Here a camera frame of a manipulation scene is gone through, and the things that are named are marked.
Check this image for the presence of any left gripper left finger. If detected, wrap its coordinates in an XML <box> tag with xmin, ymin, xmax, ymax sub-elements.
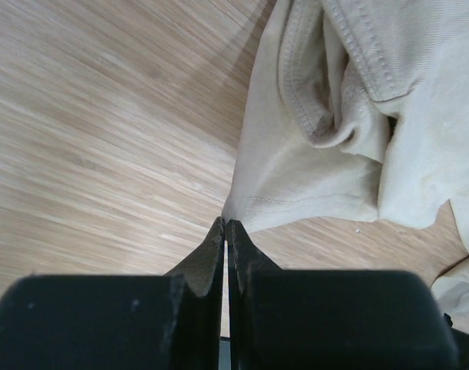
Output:
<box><xmin>0</xmin><ymin>218</ymin><xmax>225</xmax><ymax>369</ymax></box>

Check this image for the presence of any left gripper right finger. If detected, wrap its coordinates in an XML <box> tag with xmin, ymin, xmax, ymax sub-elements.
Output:
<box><xmin>226</xmin><ymin>220</ymin><xmax>460</xmax><ymax>369</ymax></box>

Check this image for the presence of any beige t shirt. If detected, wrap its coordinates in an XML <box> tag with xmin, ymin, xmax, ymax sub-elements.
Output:
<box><xmin>223</xmin><ymin>1</ymin><xmax>469</xmax><ymax>329</ymax></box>

